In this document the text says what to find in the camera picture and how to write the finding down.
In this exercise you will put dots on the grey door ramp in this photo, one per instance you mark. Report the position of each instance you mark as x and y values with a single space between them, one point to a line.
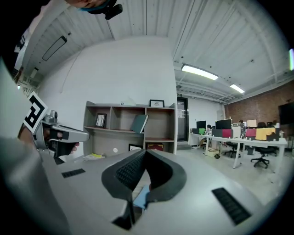
183 145

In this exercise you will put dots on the person's left hand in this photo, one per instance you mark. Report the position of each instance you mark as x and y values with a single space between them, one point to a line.
74 147

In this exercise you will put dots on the black framed deer picture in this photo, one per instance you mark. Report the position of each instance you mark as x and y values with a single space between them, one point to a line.
135 147

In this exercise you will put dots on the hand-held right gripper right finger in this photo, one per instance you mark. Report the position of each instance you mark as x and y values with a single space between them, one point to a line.
195 195

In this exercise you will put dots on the white round sticker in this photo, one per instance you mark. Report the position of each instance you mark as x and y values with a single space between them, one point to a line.
115 150

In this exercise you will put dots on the grey wooden desk with hutch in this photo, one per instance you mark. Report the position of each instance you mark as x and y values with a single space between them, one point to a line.
121 153

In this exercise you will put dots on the black framed bird picture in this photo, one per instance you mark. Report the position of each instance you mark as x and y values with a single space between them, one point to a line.
156 103

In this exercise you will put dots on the yellow-green magazine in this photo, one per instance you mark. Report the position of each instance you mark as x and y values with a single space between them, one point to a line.
94 156

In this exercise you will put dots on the black wall television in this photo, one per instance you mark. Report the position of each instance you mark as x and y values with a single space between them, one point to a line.
287 113

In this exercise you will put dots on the black office chair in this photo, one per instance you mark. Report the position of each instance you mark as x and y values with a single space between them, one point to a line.
232 148
261 156

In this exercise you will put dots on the black glass door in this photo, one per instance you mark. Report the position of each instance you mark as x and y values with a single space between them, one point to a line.
182 130

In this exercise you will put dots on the white paper notice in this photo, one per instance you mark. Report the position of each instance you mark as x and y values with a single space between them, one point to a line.
181 110

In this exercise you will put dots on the red divider panel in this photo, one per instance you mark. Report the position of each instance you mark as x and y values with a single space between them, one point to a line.
227 133

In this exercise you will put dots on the long white office desk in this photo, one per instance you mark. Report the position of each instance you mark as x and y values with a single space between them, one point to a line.
252 140

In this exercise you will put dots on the green divider panel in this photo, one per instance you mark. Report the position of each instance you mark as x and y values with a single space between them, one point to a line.
201 131

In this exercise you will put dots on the white tissue box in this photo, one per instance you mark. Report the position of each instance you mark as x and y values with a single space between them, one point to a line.
127 102

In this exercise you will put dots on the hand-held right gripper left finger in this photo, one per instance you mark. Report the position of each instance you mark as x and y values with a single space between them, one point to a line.
92 195

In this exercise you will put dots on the teal hardcover book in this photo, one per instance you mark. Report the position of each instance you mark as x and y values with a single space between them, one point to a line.
139 124

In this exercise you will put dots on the blue book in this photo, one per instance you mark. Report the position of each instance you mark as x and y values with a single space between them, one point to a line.
141 198

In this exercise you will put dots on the wooden shelf unit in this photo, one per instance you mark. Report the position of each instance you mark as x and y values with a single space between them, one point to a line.
125 119

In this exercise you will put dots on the yellow divider panel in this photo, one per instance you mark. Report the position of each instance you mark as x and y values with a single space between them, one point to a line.
265 133

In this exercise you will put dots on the green exit sign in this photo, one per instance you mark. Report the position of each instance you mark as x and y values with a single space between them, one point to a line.
179 94

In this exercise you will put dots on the dark grey divider panel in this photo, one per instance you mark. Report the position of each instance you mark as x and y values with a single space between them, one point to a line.
217 133

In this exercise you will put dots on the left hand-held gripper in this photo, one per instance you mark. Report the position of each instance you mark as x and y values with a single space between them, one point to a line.
34 110

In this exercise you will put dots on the dark ceiling light panel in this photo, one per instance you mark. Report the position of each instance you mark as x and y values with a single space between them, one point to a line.
54 48

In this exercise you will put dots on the black framed tree picture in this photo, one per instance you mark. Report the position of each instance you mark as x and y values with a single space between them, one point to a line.
100 120

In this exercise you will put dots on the black computer monitor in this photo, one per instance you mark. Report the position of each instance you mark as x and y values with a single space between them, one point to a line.
223 124
201 124

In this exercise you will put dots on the person's left forearm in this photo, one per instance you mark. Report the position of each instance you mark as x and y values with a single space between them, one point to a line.
25 137

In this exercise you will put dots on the black head-worn camera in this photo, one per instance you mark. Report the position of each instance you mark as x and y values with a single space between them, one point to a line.
113 11

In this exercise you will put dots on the person's head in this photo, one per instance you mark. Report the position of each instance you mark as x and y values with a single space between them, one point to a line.
87 4

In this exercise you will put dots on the long ceiling light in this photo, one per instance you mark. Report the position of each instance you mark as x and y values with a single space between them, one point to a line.
199 72
237 88

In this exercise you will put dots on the white wall conduit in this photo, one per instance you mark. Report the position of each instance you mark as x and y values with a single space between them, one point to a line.
61 91

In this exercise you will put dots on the pale yellow storage box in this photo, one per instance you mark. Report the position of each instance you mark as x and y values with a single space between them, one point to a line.
213 152

